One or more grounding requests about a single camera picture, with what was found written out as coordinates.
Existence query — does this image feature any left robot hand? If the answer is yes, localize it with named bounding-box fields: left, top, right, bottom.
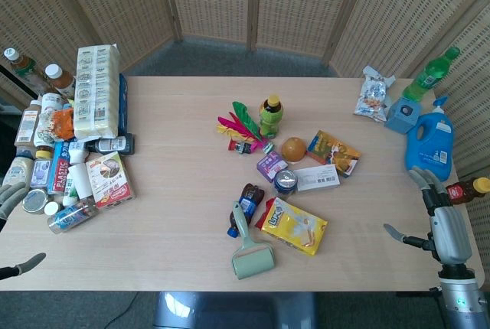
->
left=0, top=181, right=47, bottom=282

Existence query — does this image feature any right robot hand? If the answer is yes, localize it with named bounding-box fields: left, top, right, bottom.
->
left=384, top=166, right=474, bottom=269

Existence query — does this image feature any orange snack bag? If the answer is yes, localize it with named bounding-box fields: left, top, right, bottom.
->
left=39, top=107, right=76, bottom=142

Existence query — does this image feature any silver nut snack bag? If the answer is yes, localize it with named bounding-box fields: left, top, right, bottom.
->
left=352, top=65, right=397, bottom=123

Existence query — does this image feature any yellow Lipton bag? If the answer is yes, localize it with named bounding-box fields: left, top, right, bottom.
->
left=260, top=196, right=329, bottom=257

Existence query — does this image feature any silver tin can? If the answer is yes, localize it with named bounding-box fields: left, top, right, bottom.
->
left=21, top=187, right=51, bottom=216

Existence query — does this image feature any cream sauce jar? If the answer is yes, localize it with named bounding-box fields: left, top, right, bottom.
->
left=1, top=155, right=36, bottom=193

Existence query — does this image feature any brown tea bottle yellow cap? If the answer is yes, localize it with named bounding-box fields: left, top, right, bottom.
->
left=445, top=176, right=490, bottom=206

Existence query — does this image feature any purple label jar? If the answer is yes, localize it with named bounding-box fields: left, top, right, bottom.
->
left=29, top=147, right=54, bottom=189

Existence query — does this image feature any small white capped bottle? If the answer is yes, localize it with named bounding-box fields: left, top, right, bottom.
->
left=43, top=200, right=63, bottom=217

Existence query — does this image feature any blue plastic wrap box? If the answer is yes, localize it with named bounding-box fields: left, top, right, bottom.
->
left=47, top=141, right=77, bottom=196

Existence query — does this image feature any green white tube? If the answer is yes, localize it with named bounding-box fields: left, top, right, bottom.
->
left=61, top=174, right=80, bottom=208

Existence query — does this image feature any clear plastic bottle blue label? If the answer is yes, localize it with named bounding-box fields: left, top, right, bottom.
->
left=47, top=196, right=99, bottom=235

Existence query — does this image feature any brown bottle orange label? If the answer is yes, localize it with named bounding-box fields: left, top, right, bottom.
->
left=14, top=99, right=43, bottom=158

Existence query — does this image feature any blue detergent bottle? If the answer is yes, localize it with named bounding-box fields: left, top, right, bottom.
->
left=404, top=95, right=457, bottom=183

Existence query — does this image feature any white patterned jar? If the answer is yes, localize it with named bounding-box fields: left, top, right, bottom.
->
left=33, top=92, right=67, bottom=148

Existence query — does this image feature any red white food box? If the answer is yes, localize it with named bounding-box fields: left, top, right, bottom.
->
left=84, top=151, right=136, bottom=210

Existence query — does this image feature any dark bottle grey label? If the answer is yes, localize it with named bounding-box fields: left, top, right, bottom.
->
left=87, top=133, right=136, bottom=156

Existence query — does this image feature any blue tissue box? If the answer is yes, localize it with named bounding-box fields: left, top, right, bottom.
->
left=384, top=95, right=423, bottom=136

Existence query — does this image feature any amber lid bottle left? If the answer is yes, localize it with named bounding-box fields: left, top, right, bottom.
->
left=44, top=63, right=77, bottom=99

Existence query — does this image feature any tea bottle white cap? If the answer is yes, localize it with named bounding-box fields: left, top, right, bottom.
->
left=3, top=47, right=55, bottom=97

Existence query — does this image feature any white tissue pack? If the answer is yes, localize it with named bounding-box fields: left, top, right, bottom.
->
left=73, top=43, right=123, bottom=141

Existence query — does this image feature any yellow orange snack packet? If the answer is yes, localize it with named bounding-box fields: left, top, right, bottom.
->
left=306, top=129, right=362, bottom=178

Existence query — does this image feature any white box with barcodes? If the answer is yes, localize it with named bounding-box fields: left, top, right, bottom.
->
left=295, top=164, right=341, bottom=193

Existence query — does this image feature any green soda bottle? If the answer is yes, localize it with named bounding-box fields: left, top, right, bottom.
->
left=401, top=46, right=462, bottom=103

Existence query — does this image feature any blue tin can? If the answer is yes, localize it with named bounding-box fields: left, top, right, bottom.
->
left=273, top=168, right=299, bottom=197

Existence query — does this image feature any orange fruit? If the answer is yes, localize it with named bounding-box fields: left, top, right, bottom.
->
left=281, top=136, right=308, bottom=164

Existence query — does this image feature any purple small box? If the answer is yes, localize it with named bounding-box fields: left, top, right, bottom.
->
left=256, top=151, right=289, bottom=178

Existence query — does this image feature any green lint roller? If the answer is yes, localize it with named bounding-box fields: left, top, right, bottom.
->
left=230, top=200, right=277, bottom=282

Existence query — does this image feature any cola bottle blue label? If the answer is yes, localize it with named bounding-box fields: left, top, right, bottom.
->
left=227, top=182, right=266, bottom=239

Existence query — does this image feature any green bottle yellow cap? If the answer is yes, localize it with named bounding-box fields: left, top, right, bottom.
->
left=258, top=94, right=284, bottom=140

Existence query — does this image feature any colourful feather shuttlecock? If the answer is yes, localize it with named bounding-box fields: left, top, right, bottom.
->
left=216, top=100, right=266, bottom=155

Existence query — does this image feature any black cable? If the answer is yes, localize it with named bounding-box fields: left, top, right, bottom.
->
left=109, top=292, right=139, bottom=329

